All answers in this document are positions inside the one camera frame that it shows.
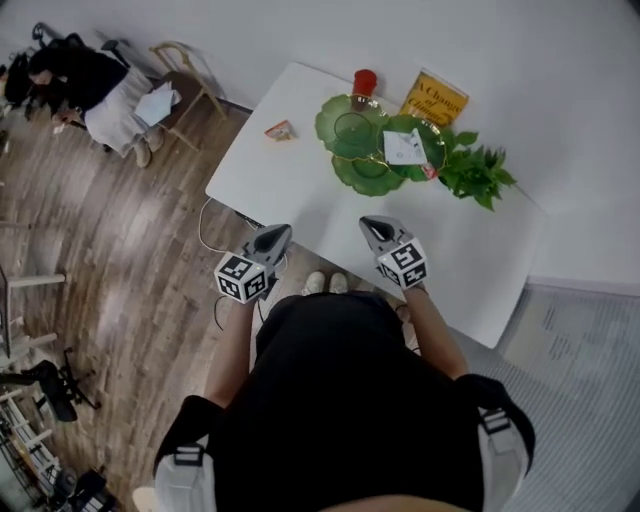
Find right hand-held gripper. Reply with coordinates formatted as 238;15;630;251
358;214;430;291

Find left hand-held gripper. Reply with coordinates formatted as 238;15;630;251
214;223;293;305

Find clear white small packet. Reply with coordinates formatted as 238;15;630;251
382;128;429;166

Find green glass tiered plates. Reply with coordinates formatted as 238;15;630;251
314;93;447;198

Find orange snack packet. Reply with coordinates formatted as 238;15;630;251
263;119;297;143

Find person's right forearm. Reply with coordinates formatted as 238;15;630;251
402;285;471;384

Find person's left forearm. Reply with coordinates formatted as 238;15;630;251
202;298;254;409

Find green potted plant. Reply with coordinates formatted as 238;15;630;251
437;130;519;212

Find yellow book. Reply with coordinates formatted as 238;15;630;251
398;68;470;129

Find red cup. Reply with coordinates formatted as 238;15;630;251
353;68;378;96

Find wooden chair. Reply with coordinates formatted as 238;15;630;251
149;41;227;152

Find white papers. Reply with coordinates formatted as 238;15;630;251
134;82;182;127

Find person's black clothing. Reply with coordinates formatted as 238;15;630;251
152;292;536;512

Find white side table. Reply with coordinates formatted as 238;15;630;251
0;264;69;361

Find black grey office chair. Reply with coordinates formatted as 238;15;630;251
0;349;101;424

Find cluttered shelf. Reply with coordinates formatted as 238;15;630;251
0;389;121;512

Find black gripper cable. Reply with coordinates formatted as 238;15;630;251
254;279;281;326

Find cream power cable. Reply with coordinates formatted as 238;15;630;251
198;197;236;254

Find person's right grey shoulder strap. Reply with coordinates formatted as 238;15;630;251
477;407;526;512

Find person's grey shoulder strap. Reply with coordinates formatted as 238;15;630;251
477;407;526;512
153;434;211;512

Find person's left grey shoulder strap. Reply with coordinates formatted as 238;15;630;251
153;434;211;512

